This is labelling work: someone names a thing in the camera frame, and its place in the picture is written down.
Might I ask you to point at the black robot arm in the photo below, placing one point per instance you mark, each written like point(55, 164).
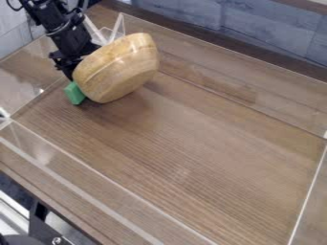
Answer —
point(43, 9)

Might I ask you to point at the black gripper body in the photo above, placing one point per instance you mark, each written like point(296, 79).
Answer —
point(73, 40)

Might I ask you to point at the wooden bowl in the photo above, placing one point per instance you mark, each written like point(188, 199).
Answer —
point(118, 68)

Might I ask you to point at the black table frame bracket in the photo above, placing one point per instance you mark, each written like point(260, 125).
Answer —
point(41, 230)

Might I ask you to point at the green rectangular stick block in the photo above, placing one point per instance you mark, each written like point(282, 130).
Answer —
point(74, 93)

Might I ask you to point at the clear acrylic corner bracket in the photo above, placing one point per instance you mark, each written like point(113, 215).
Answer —
point(106, 35)

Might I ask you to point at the clear acrylic tray walls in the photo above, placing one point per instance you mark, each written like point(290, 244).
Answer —
point(208, 158)

